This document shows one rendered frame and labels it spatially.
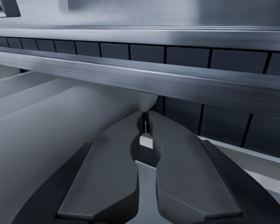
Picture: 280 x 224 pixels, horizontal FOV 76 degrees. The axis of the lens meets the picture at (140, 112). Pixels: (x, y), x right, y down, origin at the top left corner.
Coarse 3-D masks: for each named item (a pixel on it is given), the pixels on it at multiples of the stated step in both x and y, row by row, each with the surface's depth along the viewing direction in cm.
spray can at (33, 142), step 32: (64, 96) 11; (96, 96) 12; (128, 96) 14; (0, 128) 8; (32, 128) 9; (64, 128) 9; (96, 128) 11; (0, 160) 7; (32, 160) 8; (64, 160) 9; (0, 192) 7; (32, 192) 8
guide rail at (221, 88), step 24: (0, 48) 15; (48, 72) 12; (72, 72) 11; (96, 72) 10; (120, 72) 9; (144, 72) 8; (168, 72) 8; (192, 72) 8; (216, 72) 7; (240, 72) 7; (168, 96) 8; (192, 96) 8; (216, 96) 7; (240, 96) 7; (264, 96) 6
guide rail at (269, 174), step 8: (144, 136) 17; (144, 144) 17; (224, 152) 15; (232, 152) 15; (240, 152) 15; (232, 160) 14; (240, 160) 14; (248, 160) 14; (256, 160) 14; (264, 160) 14; (248, 168) 13; (256, 168) 13; (264, 168) 13; (272, 168) 13; (256, 176) 13; (264, 176) 13; (272, 176) 12; (264, 184) 13; (272, 184) 12
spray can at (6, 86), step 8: (24, 72) 19; (32, 72) 19; (40, 72) 19; (0, 80) 17; (8, 80) 17; (16, 80) 17; (24, 80) 18; (32, 80) 18; (40, 80) 19; (48, 80) 19; (0, 88) 16; (8, 88) 16; (16, 88) 17; (24, 88) 17; (0, 96) 16
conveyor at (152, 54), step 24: (24, 48) 27; (48, 48) 24; (72, 48) 22; (96, 48) 20; (120, 48) 18; (144, 48) 17; (168, 48) 16; (192, 48) 15; (216, 48) 17; (264, 72) 13; (192, 120) 18; (216, 120) 16; (240, 120) 15; (264, 120) 14; (240, 144) 16; (264, 144) 15
